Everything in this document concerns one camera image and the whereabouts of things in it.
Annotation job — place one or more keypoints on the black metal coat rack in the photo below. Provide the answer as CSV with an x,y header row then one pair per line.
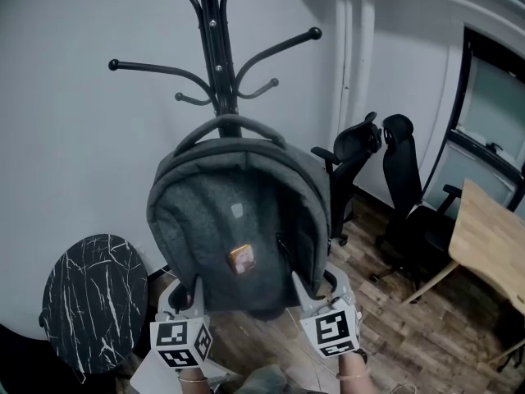
x,y
213,35

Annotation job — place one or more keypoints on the orange photo badge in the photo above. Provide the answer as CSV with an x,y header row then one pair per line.
x,y
242,258

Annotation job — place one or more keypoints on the person's grey trousers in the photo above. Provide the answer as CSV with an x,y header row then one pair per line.
x,y
266,384

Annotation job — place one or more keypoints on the white wall pipe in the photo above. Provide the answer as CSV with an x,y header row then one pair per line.
x,y
348,56

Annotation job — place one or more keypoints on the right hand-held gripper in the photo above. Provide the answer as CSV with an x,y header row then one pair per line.
x,y
332,331

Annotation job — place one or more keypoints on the grey backpack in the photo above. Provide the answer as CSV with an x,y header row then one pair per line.
x,y
205,220

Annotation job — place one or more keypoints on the black office chair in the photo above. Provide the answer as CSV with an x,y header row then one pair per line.
x,y
404,170
352,146
514,347

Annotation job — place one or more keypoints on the person's left forearm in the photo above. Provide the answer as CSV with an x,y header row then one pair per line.
x,y
193,387

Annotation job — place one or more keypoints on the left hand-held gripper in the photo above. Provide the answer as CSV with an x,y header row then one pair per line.
x,y
176,339

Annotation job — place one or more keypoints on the black marble round table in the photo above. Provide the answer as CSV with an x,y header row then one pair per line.
x,y
90,302

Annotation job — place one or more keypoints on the person's right forearm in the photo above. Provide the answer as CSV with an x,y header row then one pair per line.
x,y
352,384

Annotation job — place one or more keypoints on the black framed window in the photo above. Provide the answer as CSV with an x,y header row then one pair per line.
x,y
492,97

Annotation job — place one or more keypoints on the light wooden desk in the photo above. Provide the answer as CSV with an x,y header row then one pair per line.
x,y
488,228

